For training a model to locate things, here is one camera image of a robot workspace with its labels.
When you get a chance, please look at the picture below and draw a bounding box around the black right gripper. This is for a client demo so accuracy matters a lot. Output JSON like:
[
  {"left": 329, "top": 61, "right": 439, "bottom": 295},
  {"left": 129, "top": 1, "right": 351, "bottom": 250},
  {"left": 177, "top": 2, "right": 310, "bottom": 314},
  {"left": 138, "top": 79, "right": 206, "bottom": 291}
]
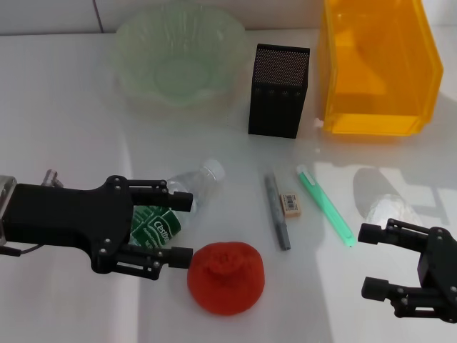
[{"left": 358, "top": 218, "right": 457, "bottom": 322}]

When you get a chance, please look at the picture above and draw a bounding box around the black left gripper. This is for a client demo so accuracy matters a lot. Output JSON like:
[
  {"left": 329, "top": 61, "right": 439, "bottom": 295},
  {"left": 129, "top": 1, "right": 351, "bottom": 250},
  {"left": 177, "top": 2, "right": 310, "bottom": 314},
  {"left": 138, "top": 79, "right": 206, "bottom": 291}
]
[{"left": 6, "top": 175, "right": 134, "bottom": 274}]

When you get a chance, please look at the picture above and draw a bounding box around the clear water bottle green label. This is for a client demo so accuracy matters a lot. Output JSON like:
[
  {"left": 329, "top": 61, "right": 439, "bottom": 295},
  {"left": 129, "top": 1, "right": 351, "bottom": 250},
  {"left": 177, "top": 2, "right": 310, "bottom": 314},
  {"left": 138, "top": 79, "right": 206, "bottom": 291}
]
[{"left": 129, "top": 159, "right": 226, "bottom": 251}]

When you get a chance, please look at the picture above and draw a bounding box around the red-orange knitted toy orange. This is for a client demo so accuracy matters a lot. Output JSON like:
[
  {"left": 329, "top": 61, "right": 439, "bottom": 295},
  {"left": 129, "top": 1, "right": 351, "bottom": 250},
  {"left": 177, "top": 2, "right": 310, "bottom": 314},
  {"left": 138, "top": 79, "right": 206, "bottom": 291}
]
[{"left": 187, "top": 241, "right": 267, "bottom": 316}]

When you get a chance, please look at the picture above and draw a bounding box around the white paper ball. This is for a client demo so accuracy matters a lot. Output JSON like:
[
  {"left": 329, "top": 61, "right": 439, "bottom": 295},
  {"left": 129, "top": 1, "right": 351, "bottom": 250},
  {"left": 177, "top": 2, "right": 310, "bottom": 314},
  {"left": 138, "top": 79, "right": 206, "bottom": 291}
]
[{"left": 363, "top": 192, "right": 423, "bottom": 229}]

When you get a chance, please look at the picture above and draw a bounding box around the green pen white cap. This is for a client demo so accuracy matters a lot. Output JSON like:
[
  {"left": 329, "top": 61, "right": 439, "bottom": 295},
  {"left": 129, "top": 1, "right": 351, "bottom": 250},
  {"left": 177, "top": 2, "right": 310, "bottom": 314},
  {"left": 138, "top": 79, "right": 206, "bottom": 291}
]
[{"left": 296, "top": 164, "right": 356, "bottom": 248}]

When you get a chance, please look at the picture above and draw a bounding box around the beige eraser with barcode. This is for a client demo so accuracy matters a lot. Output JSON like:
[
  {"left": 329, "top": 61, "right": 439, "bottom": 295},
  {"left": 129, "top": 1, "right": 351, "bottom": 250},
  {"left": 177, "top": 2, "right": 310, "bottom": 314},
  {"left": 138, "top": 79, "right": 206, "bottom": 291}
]
[{"left": 278, "top": 192, "right": 303, "bottom": 218}]

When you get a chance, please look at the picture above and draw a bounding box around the grey marker pen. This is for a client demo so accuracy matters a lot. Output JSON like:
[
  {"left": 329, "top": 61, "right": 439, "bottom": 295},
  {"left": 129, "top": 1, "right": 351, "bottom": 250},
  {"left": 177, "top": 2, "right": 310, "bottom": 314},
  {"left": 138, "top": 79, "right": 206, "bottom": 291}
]
[{"left": 263, "top": 172, "right": 292, "bottom": 251}]

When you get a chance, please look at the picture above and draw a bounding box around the green glass fruit bowl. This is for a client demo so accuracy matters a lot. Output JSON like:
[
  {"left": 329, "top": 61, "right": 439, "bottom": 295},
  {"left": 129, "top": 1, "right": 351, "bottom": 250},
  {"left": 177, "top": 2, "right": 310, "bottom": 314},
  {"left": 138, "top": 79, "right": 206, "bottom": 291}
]
[{"left": 114, "top": 0, "right": 247, "bottom": 108}]

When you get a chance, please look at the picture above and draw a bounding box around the black mesh pen holder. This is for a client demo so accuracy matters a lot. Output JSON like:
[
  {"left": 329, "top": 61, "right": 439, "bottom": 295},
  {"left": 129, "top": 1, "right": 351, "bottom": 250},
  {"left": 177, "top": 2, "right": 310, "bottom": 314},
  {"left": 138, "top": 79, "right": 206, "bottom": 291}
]
[{"left": 248, "top": 43, "right": 311, "bottom": 139}]

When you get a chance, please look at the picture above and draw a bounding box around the yellow plastic bin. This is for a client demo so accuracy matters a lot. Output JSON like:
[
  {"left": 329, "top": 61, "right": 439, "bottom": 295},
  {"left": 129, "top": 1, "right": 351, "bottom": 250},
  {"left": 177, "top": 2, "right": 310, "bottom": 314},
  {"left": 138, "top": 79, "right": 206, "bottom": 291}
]
[{"left": 317, "top": 0, "right": 445, "bottom": 136}]

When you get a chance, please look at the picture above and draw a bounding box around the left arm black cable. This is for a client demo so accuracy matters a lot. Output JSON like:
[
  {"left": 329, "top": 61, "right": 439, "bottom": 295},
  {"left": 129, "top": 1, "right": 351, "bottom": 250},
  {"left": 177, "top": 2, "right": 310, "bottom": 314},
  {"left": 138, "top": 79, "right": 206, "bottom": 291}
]
[{"left": 0, "top": 243, "right": 41, "bottom": 257}]

